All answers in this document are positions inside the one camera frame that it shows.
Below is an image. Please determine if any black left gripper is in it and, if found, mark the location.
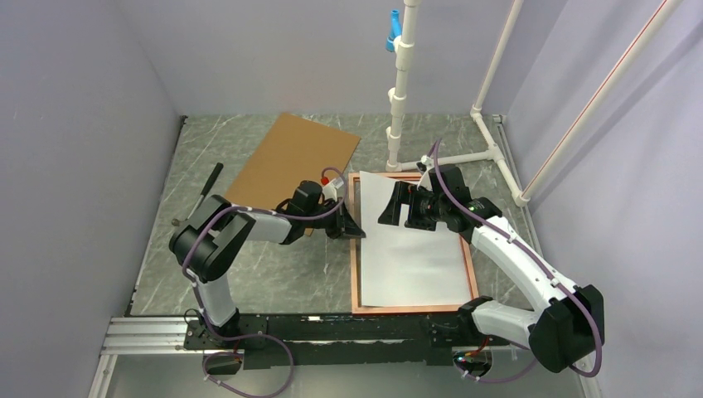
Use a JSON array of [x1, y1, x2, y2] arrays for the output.
[[304, 197, 366, 240]]

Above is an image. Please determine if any brown cardboard backing board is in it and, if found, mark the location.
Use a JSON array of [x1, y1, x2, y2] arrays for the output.
[[225, 114, 361, 243]]

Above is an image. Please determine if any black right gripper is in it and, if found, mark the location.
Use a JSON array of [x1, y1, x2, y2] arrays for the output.
[[379, 181, 449, 231]]

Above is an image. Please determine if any printed photo sheet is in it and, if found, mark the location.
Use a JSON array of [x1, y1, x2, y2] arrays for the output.
[[355, 172, 473, 308]]

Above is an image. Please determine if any blue pipe fitting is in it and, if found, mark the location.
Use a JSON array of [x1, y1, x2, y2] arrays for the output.
[[385, 9, 402, 53]]

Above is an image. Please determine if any black handled hammer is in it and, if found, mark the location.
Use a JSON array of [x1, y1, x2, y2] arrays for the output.
[[171, 162, 225, 227]]

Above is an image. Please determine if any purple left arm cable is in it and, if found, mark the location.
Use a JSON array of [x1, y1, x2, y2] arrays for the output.
[[181, 167, 350, 398]]

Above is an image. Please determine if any aluminium extrusion frame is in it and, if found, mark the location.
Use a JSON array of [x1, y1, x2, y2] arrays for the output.
[[87, 118, 603, 398]]

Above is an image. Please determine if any white PVC pipe stand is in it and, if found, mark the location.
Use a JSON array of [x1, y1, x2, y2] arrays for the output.
[[384, 1, 538, 205]]

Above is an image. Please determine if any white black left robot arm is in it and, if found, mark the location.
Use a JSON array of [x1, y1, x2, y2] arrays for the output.
[[168, 177, 366, 348]]

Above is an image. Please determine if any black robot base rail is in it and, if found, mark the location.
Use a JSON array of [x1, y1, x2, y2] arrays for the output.
[[182, 312, 508, 370]]

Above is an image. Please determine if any white pole with red stripe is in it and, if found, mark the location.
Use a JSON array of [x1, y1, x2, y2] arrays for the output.
[[515, 0, 681, 206]]

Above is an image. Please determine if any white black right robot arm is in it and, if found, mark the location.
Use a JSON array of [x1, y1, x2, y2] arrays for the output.
[[378, 165, 605, 377]]

